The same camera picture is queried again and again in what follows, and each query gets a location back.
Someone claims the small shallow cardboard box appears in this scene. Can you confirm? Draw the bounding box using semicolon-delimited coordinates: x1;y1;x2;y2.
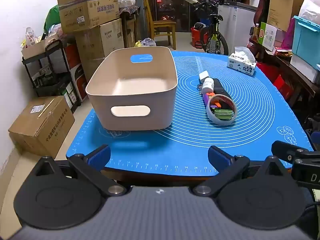
21;34;60;60

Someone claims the clear tape roll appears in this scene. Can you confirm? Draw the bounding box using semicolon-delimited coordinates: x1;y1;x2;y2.
206;94;237;125

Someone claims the tissue pack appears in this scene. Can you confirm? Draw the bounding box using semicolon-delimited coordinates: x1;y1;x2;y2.
227;46;257;76

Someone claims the large printed cardboard box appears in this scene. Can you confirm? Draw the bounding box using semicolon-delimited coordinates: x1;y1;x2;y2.
75;19;125;80

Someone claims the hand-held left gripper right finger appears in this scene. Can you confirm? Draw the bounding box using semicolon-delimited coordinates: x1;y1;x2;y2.
192;145;292;197

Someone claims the brown drink bottle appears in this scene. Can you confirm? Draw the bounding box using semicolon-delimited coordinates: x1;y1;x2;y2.
252;23;260;43

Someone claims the white pill bottle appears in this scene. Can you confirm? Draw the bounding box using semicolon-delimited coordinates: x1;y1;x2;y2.
201;78;215;94

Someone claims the taped cardboard box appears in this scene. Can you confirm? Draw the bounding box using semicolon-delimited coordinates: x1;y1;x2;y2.
8;96;75;159

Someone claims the teal plastic storage box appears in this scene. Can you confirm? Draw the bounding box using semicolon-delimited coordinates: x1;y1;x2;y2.
291;16;320;69

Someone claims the black utility cart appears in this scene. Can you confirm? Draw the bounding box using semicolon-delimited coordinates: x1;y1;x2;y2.
22;39;82;114

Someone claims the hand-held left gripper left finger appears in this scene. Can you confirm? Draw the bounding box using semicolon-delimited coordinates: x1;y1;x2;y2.
31;144;127;197

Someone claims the green and white carton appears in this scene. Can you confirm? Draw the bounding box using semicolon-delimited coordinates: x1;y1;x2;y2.
257;22;284;52

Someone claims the green bag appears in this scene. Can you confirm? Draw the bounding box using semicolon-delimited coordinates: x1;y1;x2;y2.
44;5;62;34

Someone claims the red and white appliance box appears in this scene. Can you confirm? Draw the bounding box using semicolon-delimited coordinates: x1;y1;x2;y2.
65;44;88;103

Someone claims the wooden chair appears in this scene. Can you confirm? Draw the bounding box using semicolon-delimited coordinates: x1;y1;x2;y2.
144;0;177;50

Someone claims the purple utility knife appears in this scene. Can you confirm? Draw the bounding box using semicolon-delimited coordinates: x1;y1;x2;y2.
203;92;220;112

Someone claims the plaid cloth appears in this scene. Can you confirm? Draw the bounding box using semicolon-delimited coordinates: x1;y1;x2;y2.
119;5;140;18

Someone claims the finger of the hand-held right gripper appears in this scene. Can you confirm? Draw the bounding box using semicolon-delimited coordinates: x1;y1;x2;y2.
271;140;313;165

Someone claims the black and green bicycle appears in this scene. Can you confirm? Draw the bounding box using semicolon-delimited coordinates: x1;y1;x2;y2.
185;0;229;55

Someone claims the white chest freezer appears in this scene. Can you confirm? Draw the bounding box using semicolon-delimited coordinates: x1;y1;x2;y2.
217;1;258;57

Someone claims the red bucket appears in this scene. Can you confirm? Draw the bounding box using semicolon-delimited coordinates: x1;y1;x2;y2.
191;22;209;49

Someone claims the dark wooden side table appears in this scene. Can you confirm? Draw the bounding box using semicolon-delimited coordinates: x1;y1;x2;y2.
249;37;320;105

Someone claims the narrow cardboard box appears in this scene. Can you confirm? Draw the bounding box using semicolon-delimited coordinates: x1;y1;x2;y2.
124;17;137;48

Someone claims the open cardboard box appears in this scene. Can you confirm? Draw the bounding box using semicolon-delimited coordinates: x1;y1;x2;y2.
56;0;120;33

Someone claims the beige plastic storage bin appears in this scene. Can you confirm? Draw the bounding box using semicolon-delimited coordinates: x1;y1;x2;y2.
85;46;178;131

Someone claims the blue silicone baking mat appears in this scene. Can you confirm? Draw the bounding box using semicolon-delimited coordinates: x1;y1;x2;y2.
66;50;314;177

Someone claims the tall plain cardboard box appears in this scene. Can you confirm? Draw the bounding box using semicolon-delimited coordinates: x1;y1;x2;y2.
267;0;307;32

